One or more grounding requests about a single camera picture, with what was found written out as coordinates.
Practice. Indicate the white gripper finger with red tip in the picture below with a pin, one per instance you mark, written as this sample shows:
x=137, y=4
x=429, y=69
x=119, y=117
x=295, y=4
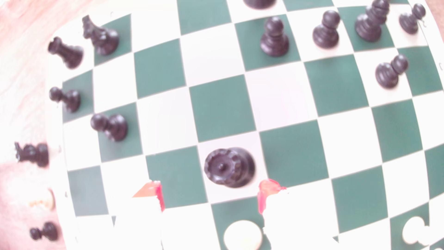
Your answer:
x=142, y=222
x=295, y=222

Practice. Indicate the black chess queen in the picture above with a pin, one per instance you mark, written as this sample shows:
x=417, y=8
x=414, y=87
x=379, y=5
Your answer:
x=229, y=166

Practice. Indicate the white chess knight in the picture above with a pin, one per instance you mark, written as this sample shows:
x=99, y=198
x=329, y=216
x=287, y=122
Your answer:
x=242, y=236

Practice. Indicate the black chess pawn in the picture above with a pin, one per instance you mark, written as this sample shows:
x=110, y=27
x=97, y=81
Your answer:
x=386, y=74
x=274, y=43
x=116, y=126
x=50, y=231
x=71, y=100
x=325, y=34
x=408, y=21

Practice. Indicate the white chess pawn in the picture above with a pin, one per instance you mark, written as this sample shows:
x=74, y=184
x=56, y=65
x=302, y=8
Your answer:
x=43, y=200
x=412, y=229

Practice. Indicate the black chess knight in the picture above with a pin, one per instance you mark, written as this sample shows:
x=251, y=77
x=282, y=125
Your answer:
x=36, y=154
x=104, y=40

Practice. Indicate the green and white chess mat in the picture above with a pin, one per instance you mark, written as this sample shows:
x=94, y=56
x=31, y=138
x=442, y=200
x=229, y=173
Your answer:
x=222, y=107

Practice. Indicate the black chess rook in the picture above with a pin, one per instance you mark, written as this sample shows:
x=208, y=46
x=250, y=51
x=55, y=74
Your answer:
x=71, y=55

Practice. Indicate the black chess bishop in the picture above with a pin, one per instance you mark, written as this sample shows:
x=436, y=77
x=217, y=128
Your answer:
x=367, y=26

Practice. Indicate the black chess king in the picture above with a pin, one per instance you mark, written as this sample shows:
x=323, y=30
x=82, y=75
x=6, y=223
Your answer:
x=259, y=3

